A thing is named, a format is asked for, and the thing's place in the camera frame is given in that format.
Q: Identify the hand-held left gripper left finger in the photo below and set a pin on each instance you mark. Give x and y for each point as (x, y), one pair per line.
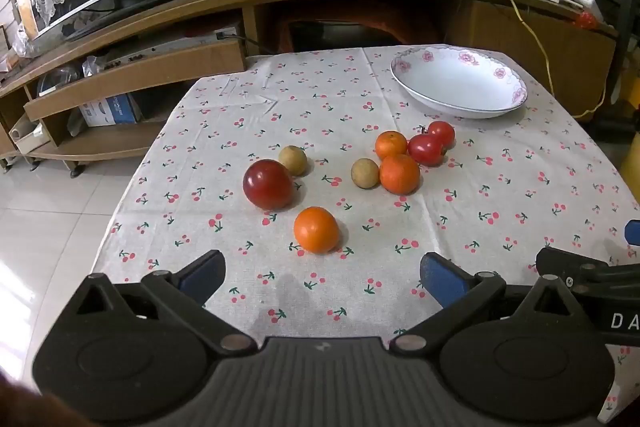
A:
(200, 276)

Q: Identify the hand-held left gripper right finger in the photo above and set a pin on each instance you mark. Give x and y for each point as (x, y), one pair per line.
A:
(442, 278)

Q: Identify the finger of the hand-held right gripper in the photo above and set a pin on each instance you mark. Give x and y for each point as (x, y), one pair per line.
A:
(634, 233)
(560, 260)

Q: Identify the orange tangerine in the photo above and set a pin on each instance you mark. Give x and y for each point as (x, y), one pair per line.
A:
(400, 175)
(391, 145)
(316, 231)

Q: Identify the red apple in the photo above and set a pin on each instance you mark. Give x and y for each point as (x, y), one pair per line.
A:
(267, 184)

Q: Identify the red tomato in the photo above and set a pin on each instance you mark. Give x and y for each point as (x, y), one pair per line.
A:
(426, 150)
(442, 133)

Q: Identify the small brown kiwi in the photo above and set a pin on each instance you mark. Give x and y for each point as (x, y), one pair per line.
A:
(365, 173)
(293, 160)

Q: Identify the white floral bowl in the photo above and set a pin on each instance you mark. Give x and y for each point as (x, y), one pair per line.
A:
(457, 82)

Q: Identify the blue and white box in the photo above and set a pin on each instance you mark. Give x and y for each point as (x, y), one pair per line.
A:
(111, 109)

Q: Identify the cherry print tablecloth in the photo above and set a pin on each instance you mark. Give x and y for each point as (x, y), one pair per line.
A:
(350, 107)

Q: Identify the small red object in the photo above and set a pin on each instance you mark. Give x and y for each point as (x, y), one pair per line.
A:
(586, 21)

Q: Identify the black metal rack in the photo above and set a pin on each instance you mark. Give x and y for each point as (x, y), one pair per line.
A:
(625, 7)

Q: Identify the silver media player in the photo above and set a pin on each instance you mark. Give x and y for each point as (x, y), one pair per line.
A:
(165, 44)

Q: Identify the wooden television stand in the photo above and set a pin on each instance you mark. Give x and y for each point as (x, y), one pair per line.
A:
(200, 2)

